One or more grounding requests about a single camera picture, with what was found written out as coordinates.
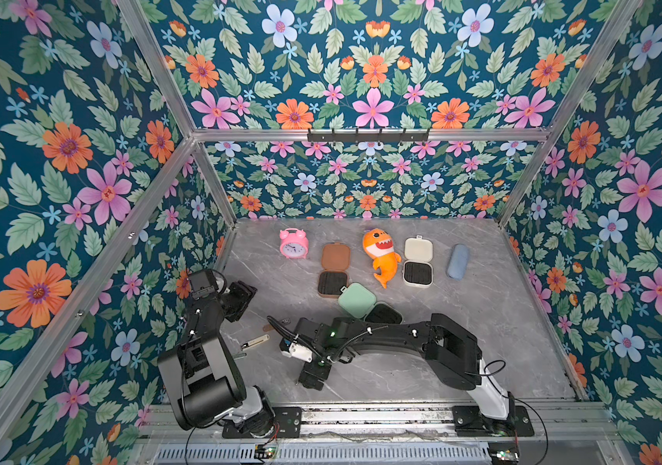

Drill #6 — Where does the white vented cable duct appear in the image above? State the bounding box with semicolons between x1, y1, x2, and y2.
153;443;492;464

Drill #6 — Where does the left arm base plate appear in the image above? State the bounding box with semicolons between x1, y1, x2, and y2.
222;407;303;440

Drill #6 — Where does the black wall hook rail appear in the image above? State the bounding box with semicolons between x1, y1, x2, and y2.
306;128;430;145

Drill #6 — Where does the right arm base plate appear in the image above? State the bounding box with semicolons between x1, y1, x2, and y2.
451;406;536;438

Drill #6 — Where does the pink alarm clock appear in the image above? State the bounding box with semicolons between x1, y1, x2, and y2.
279;228;309;260

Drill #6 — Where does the cream open clipper case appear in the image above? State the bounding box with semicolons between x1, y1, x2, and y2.
403;236;434;288

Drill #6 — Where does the brown open clipper case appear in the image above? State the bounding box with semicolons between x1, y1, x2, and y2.
317;242;350;298

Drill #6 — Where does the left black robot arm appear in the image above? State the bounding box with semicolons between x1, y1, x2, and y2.
158;269;276;438

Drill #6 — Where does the green clipper case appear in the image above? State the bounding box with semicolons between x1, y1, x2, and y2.
338;283;403;325

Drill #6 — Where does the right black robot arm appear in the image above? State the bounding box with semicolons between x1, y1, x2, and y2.
280;313;517;436

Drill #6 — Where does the orange shark plush toy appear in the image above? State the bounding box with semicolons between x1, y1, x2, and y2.
363;228;402;289

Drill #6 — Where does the blue closed case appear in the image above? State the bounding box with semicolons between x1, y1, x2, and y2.
445;244;470;281

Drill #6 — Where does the gold nail file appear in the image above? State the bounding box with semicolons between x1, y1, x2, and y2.
241;333;270;350

